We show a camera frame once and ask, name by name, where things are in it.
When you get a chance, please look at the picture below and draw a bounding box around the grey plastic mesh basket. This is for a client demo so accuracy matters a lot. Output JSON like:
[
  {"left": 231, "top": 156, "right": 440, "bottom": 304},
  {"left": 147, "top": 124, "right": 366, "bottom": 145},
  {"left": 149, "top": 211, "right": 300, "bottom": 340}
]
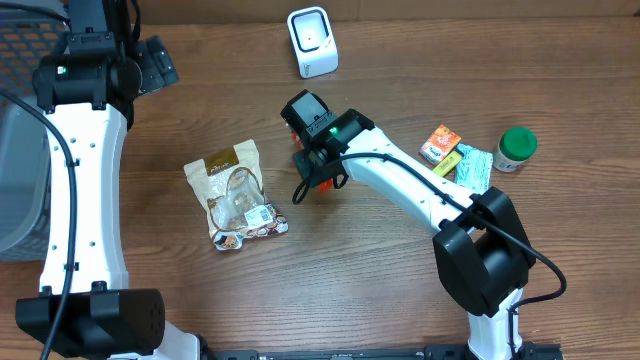
[{"left": 1, "top": 9, "right": 67, "bottom": 262}]

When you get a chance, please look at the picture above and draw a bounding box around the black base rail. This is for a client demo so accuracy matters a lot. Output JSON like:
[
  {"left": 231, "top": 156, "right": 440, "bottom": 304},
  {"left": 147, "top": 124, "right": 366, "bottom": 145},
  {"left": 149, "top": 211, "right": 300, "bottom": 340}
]
[{"left": 199, "top": 342, "right": 565, "bottom": 360}]

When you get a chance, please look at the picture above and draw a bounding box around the green lid jar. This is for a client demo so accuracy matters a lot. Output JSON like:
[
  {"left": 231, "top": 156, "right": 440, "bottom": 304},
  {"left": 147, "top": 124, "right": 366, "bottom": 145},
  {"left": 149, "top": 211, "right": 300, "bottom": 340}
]
[{"left": 493, "top": 127, "right": 538, "bottom": 172}]

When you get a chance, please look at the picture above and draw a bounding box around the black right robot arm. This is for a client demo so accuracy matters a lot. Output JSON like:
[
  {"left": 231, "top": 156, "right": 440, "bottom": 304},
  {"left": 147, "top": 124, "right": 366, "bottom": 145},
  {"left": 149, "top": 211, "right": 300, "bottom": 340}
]
[{"left": 281, "top": 90, "right": 536, "bottom": 359}]

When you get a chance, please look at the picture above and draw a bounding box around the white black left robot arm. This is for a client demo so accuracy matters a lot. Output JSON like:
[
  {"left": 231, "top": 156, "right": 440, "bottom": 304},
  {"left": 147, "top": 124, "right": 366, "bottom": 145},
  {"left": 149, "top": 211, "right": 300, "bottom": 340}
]
[{"left": 15, "top": 0, "right": 209, "bottom": 359}]

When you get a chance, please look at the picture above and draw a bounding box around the beige PanTree snack pouch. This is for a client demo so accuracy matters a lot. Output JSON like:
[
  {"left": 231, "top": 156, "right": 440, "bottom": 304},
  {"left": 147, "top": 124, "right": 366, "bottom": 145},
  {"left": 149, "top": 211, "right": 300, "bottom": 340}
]
[{"left": 184, "top": 139, "right": 289, "bottom": 251}]

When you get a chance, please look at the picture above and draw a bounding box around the red Nescafe coffee stick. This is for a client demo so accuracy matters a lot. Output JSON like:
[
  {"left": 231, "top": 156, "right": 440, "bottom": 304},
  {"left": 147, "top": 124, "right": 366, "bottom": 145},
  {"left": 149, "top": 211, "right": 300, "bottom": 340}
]
[{"left": 291, "top": 133, "right": 333, "bottom": 193}]

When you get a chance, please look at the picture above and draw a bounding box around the teal tissue pack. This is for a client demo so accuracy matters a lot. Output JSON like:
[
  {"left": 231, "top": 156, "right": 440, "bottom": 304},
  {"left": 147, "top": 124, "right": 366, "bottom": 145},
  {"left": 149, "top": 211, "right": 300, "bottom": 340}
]
[{"left": 454, "top": 143, "right": 494, "bottom": 194}]

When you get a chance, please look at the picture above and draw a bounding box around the yellow black marker pen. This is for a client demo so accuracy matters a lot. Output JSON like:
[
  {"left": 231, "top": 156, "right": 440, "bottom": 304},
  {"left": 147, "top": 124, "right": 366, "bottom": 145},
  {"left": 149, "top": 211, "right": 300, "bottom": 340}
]
[{"left": 433, "top": 149, "right": 464, "bottom": 177}]

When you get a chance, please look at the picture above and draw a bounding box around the orange snack box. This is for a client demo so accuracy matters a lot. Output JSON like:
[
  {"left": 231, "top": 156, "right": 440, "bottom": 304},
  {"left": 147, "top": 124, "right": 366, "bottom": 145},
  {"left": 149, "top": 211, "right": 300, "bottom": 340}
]
[{"left": 419, "top": 124, "right": 461, "bottom": 165}]

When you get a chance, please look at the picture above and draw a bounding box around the white barcode scanner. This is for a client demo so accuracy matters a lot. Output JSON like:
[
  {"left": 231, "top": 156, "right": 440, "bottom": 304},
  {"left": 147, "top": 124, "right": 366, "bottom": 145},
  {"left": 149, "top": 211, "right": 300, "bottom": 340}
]
[{"left": 286, "top": 6, "right": 339, "bottom": 79}]

